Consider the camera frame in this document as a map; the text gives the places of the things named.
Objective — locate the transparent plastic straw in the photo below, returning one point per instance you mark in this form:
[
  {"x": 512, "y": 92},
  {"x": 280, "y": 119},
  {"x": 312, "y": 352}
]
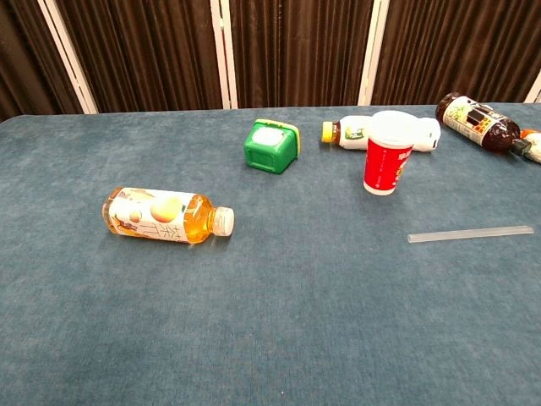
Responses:
[{"x": 469, "y": 234}]

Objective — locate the red paper cup white lid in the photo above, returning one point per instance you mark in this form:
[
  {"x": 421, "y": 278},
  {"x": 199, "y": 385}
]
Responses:
[{"x": 382, "y": 165}]

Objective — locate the green square container yellow lid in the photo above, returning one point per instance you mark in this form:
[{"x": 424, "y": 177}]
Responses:
[{"x": 266, "y": 158}]

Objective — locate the blue felt tablecloth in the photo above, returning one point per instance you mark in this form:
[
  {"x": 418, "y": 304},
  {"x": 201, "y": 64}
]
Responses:
[{"x": 296, "y": 296}]

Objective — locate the orange tea bottle white cap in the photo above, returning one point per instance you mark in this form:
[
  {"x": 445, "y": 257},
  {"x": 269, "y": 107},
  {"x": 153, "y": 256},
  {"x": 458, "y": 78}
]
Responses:
[{"x": 169, "y": 215}]

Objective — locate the white label bottle yellow cap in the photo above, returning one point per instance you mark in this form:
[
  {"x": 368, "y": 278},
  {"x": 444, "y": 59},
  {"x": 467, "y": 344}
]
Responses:
[{"x": 351, "y": 133}]

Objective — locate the dark brown curtain panel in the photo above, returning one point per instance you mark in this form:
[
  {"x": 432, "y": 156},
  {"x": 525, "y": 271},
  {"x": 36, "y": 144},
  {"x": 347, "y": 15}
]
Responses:
[
  {"x": 148, "y": 51},
  {"x": 456, "y": 46},
  {"x": 25, "y": 55},
  {"x": 296, "y": 51}
]

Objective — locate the dark tea bottle black cap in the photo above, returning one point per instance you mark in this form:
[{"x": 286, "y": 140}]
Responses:
[{"x": 477, "y": 122}]

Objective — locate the white orange snack packet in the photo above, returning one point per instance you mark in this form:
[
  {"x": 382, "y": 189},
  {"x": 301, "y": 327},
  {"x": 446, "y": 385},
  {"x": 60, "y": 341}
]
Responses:
[{"x": 534, "y": 146}]

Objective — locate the white partition post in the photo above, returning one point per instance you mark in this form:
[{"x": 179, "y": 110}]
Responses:
[
  {"x": 67, "y": 55},
  {"x": 534, "y": 91},
  {"x": 372, "y": 55},
  {"x": 224, "y": 55}
]

